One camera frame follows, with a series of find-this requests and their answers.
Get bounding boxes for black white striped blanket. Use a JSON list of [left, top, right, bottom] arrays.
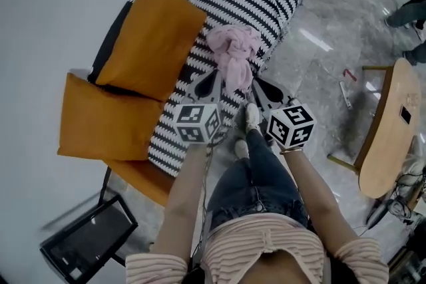
[[89, 0, 306, 178]]

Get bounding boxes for oval wooden table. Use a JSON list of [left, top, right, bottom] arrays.
[[327, 58, 423, 200]]

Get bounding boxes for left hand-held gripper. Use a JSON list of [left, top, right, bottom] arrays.
[[173, 71, 222, 145]]

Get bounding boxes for person's white right shoe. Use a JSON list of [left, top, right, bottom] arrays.
[[245, 103, 261, 132]]

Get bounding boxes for pink striped shirt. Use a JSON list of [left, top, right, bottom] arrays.
[[124, 213, 390, 284]]

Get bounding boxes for person's white shoe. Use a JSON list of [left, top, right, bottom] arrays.
[[245, 103, 261, 132], [234, 139, 250, 161]]

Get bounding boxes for white metal bar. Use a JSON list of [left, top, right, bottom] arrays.
[[338, 80, 353, 110]]

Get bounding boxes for orange cushion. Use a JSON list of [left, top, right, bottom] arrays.
[[96, 0, 208, 102], [56, 72, 166, 162]]

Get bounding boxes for orange sofa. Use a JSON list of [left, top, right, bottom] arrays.
[[56, 0, 319, 207]]

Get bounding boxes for person's white left shoe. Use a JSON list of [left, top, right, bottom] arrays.
[[234, 139, 250, 161]]

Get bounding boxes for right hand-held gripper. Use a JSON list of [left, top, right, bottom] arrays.
[[252, 77, 316, 148]]

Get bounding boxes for black phone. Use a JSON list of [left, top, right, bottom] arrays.
[[399, 105, 413, 125]]

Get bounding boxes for person's left forearm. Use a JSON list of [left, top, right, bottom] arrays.
[[151, 142, 210, 257]]

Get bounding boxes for black monitor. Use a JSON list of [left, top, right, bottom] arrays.
[[39, 194, 139, 282]]

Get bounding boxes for dark blue jeans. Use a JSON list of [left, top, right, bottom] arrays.
[[206, 128, 309, 230]]

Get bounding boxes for pink cloth garment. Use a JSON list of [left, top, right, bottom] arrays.
[[206, 25, 264, 94]]

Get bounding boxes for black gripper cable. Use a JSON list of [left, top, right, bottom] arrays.
[[191, 128, 230, 260]]

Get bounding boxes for person's right forearm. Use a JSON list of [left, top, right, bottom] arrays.
[[282, 150, 362, 245]]

